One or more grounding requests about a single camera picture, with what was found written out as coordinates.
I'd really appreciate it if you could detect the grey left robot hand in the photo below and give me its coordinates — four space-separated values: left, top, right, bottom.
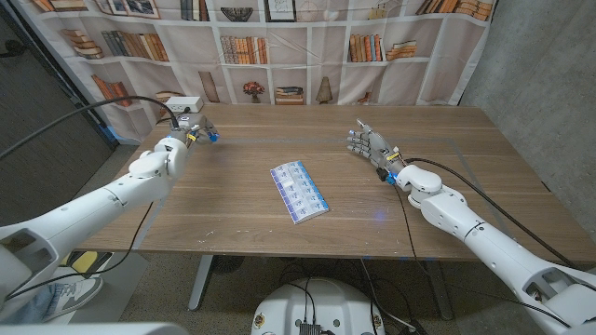
169 114 220 146

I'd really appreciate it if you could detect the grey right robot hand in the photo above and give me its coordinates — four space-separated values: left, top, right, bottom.
346 118 406 182

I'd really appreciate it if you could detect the white robot shoulder cover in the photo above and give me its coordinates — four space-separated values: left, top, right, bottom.
0 322 190 335

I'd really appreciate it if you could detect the translucent purple weekly pill organizer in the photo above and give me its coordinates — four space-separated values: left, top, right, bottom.
269 160 331 225

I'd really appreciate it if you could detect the white power strip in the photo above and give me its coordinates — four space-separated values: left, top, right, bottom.
165 96 205 115

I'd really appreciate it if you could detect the printed bookshelf backdrop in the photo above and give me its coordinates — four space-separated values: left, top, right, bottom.
11 0 497 143

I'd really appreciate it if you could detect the black ribbed round disc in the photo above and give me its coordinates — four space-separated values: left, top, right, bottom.
211 254 246 275

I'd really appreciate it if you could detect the grey table leg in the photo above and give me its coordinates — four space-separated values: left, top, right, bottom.
424 260 454 321
188 254 216 312

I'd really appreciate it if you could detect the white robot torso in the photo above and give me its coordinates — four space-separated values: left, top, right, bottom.
251 277 386 335

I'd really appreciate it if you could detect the grey white sneaker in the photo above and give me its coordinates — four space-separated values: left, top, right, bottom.
44 276 106 322

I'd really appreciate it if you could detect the blue jeans leg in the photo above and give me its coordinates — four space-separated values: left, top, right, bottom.
0 282 66 326

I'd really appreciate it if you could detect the black power strip cable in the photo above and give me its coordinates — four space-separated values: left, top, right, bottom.
156 109 190 126

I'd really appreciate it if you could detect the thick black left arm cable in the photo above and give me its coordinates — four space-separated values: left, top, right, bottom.
0 95 181 159

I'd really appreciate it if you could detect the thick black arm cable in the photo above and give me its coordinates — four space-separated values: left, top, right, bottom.
403 156 578 271
0 95 181 159

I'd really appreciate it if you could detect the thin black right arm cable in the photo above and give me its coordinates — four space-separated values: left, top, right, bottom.
390 183 572 328

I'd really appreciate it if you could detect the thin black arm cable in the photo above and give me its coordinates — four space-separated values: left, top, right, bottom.
390 183 572 328
4 200 155 299

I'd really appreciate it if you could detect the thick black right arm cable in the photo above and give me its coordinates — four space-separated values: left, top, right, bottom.
403 156 578 271

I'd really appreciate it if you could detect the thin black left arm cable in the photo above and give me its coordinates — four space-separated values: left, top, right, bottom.
4 200 155 299

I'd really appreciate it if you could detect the black torso cable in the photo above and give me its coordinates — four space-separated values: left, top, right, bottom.
284 277 318 326

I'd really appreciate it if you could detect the black door handle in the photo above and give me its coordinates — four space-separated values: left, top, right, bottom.
0 39 27 60

